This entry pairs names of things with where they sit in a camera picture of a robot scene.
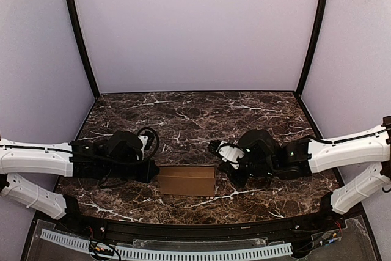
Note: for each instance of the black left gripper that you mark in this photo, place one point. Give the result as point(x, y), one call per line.
point(146, 170)

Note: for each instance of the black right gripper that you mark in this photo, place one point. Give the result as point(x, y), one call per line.
point(230, 167)

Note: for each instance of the brown cardboard box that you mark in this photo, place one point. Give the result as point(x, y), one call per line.
point(187, 180)

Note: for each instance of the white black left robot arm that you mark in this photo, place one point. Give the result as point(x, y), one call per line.
point(122, 155)

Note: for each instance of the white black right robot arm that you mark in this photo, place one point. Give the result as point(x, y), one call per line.
point(258, 154)

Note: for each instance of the clear acrylic plate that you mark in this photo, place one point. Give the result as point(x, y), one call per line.
point(350, 243)

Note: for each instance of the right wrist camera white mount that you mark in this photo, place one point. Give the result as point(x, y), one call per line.
point(227, 152)

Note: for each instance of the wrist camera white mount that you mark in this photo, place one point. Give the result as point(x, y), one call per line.
point(148, 136)
point(227, 152)

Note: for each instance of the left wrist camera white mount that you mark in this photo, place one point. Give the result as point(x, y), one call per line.
point(148, 136)

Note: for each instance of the white slotted cable duct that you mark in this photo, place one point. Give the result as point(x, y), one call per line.
point(154, 251)

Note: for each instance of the black front rail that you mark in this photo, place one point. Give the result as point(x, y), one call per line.
point(297, 231)

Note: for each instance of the black left frame post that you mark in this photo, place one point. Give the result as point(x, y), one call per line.
point(75, 23)

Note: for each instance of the black frame post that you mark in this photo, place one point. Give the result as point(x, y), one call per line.
point(75, 23)
point(316, 29)

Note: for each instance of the black right frame post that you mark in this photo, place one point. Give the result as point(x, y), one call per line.
point(316, 29)

